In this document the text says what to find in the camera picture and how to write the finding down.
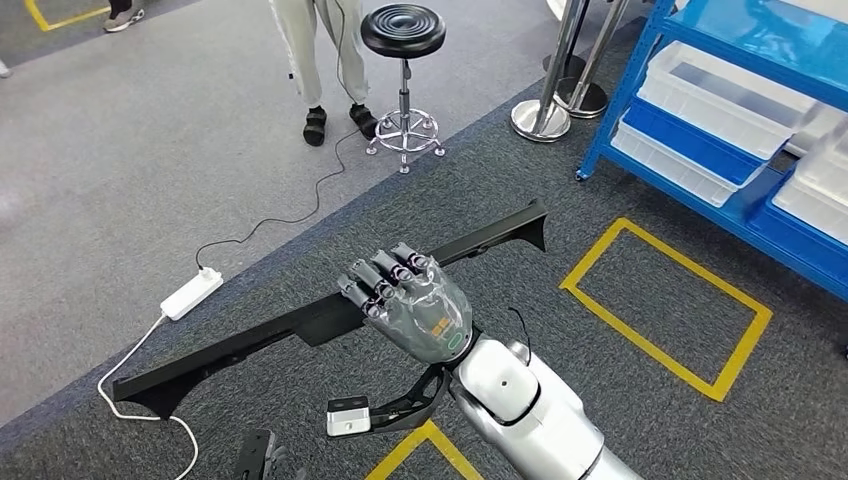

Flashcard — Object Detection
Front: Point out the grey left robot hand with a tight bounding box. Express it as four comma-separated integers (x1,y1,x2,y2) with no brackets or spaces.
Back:
264,445,309,480

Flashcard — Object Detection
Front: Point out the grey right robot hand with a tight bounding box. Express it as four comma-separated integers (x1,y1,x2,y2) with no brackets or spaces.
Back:
337,241,475,366

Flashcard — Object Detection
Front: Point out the long black plastic part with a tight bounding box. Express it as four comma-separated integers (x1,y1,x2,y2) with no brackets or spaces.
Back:
112,198,550,421

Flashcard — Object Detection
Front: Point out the blue metal shelf rack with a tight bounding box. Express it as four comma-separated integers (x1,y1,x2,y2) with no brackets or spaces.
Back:
574,0,848,303

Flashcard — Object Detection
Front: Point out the yellow floor tape square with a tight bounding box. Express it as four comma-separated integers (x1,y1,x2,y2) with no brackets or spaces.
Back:
25,0,111,33
364,419,485,480

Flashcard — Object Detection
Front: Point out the white power strip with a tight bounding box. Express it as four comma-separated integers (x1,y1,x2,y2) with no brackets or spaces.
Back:
160,266,225,323

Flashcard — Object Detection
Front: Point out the person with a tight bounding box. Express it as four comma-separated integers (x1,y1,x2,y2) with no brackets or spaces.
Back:
102,0,146,33
268,0,380,148

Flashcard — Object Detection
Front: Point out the black round stool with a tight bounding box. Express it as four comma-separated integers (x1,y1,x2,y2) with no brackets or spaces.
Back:
359,3,447,175

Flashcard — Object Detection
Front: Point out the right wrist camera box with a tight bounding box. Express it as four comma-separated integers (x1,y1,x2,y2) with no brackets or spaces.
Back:
326,396,372,439

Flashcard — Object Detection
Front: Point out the black camera bracket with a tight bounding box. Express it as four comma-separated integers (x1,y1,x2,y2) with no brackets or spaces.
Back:
367,364,452,432

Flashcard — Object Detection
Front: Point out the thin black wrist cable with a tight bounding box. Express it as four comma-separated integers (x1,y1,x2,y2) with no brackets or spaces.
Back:
508,306,533,349

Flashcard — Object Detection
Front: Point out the black power cable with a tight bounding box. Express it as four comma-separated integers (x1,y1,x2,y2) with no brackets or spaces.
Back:
195,129,362,272

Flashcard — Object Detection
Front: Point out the white power cord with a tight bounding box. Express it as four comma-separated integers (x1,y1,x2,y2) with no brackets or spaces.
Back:
97,312,200,480

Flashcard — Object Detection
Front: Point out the chrome stanchion post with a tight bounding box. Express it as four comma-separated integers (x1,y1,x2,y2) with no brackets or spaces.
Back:
510,0,591,144
555,0,631,119

